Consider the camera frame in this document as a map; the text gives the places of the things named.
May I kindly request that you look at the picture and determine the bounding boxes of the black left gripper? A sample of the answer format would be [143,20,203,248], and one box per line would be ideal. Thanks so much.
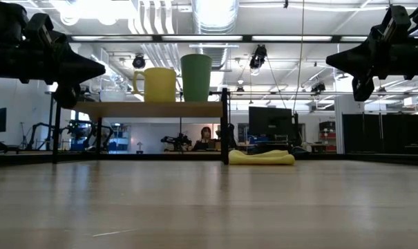
[0,12,106,110]

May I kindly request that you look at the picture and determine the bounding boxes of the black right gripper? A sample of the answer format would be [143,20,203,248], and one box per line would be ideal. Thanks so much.
[325,5,418,102]

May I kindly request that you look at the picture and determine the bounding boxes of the yellow mug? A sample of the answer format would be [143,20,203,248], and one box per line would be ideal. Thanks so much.
[132,67,178,103]

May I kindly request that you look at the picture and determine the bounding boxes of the green plastic cup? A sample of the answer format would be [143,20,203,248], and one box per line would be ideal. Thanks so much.
[180,53,213,102]

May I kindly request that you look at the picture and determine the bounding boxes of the clear plastic bin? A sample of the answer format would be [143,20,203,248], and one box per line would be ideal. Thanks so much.
[98,73,129,103]

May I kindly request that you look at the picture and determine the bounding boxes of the black partition panels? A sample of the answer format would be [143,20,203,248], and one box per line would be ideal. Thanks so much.
[342,103,418,155]

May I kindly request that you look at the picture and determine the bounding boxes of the red drawer cabinet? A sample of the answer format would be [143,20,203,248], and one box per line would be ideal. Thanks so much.
[318,120,337,153]

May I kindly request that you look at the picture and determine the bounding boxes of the black flat monitor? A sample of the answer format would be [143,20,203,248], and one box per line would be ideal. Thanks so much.
[248,106,294,146]

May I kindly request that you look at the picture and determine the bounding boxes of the yellow folded cloth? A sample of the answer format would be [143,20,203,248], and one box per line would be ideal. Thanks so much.
[228,149,296,165]

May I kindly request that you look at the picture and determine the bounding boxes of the person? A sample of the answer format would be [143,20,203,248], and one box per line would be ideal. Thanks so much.
[193,126,215,151]

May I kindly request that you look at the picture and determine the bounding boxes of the thin hanging cable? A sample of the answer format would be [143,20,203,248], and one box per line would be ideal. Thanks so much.
[292,0,305,113]

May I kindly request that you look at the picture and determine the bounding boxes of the wooden shelf with black frame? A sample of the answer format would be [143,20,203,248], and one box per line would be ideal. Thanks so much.
[52,87,230,165]

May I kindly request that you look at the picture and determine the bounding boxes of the black overhead frame beam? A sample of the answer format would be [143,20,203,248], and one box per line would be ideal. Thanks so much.
[66,33,379,44]

